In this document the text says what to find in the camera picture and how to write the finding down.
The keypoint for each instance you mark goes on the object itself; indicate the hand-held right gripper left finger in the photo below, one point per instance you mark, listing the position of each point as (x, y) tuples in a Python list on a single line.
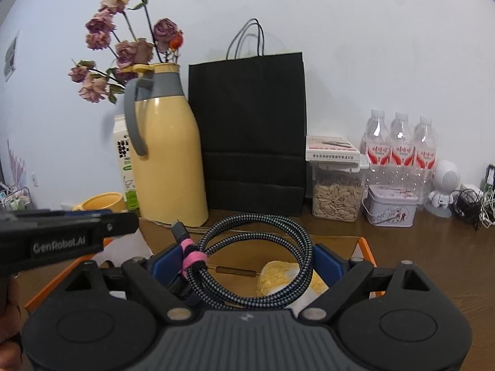
[(170, 262)]

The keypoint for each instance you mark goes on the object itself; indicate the black paper bag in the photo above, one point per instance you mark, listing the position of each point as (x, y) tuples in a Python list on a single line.
[(251, 123)]

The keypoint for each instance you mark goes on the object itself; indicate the brown stick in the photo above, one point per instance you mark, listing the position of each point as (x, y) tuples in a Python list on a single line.
[(236, 271)]

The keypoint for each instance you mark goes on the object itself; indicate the small white flat box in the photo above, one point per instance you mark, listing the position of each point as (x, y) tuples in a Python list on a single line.
[(328, 147)]

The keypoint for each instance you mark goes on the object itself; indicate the person's left hand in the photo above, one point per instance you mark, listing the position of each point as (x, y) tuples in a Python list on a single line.
[(9, 317)]

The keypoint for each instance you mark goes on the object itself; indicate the white robot figurine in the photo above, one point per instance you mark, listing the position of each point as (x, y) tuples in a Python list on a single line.
[(444, 177)]

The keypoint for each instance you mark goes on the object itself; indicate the purple flower wall sticker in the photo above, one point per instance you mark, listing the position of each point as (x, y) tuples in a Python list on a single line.
[(16, 166)]

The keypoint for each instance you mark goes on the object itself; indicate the yellow mug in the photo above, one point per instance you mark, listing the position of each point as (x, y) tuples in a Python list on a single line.
[(102, 203)]

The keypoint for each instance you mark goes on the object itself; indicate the white milk carton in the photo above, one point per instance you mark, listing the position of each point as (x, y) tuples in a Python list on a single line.
[(125, 162)]

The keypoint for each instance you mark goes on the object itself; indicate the dried pink flowers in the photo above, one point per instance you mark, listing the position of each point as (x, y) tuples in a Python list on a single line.
[(131, 52)]

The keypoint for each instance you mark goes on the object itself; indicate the clear water bottle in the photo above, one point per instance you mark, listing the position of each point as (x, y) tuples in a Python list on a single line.
[(402, 150), (425, 154), (377, 150)]

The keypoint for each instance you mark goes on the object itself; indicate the dark charger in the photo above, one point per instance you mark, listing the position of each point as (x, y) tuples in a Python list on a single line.
[(490, 177)]

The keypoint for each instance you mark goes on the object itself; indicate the yellow thermos jug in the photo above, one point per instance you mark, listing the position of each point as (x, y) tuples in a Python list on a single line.
[(170, 162)]

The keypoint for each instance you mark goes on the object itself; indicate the white printed tin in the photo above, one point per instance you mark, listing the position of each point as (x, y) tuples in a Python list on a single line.
[(390, 210)]

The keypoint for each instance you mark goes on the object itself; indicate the clear container of seeds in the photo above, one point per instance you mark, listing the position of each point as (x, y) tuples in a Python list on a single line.
[(334, 201)]

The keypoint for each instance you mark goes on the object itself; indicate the grey wall poster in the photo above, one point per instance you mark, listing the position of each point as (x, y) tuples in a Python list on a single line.
[(11, 58)]

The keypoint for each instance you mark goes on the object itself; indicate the yellow plush toy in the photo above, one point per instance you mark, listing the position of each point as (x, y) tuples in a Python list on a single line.
[(274, 278)]

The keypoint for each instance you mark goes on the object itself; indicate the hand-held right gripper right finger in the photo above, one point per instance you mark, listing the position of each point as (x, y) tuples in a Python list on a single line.
[(328, 262)]

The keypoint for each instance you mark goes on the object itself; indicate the orange cardboard box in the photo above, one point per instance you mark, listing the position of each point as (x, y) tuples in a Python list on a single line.
[(247, 247)]

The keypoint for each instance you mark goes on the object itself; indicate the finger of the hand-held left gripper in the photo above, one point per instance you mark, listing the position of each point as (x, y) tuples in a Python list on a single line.
[(85, 213), (120, 224)]

